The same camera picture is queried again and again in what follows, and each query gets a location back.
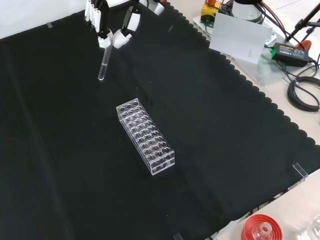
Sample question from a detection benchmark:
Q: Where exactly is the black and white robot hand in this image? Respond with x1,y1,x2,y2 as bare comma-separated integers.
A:
84,0,141,49

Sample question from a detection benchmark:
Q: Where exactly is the clear glass test tube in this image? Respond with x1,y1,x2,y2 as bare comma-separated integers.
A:
97,43,113,81

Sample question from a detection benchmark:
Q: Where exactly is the clear plastic test tube rack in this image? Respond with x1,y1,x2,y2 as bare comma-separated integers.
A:
115,98,176,176

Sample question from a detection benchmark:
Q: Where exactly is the yellow stop button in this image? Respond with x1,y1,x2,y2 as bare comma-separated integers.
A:
201,0,223,24

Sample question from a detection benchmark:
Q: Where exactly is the black bench cloth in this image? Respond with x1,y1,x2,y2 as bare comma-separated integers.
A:
0,2,320,240

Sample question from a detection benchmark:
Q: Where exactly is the pale board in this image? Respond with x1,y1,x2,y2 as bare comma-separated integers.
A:
208,12,273,65

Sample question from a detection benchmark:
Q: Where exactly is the black power adapter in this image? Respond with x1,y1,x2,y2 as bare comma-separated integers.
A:
271,42,314,68

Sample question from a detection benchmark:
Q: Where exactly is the black tripod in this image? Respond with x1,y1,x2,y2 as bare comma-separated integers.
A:
284,0,320,42

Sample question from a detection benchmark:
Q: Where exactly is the orange clamp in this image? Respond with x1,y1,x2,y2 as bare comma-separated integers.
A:
294,39,312,52

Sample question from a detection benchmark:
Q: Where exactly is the red ribbed funnel holder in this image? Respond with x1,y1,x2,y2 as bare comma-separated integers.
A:
240,213,284,240

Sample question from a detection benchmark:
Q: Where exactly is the small clear glass piece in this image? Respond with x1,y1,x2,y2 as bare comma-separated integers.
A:
253,223,273,240

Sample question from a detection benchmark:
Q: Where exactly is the clear glass vessel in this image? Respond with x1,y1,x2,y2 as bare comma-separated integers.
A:
306,214,320,240

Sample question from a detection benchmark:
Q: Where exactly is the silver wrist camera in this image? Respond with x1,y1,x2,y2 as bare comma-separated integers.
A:
139,0,166,16

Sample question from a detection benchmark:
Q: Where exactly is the grey metal base plate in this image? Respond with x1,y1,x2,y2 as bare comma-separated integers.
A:
192,14,291,87

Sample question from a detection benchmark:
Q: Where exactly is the orange cable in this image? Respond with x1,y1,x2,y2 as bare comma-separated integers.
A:
259,0,286,29

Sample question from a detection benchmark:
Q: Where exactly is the thin black cable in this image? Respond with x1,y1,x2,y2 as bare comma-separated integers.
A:
281,59,320,83

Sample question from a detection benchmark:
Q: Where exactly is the coiled black cable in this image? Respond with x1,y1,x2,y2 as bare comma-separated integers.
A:
286,76,320,112

